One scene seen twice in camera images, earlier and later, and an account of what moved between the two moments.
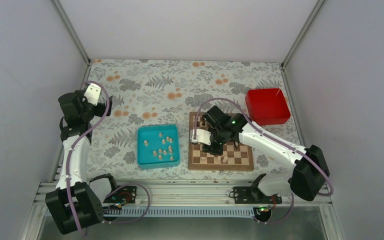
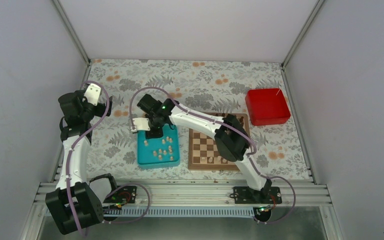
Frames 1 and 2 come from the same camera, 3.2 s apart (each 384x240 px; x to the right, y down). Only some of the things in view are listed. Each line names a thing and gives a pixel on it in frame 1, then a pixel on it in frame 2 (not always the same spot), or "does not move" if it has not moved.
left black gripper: [108, 111] does not move
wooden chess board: [233, 159] does not move
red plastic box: [267, 106] does not move
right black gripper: [218, 151] to [158, 134]
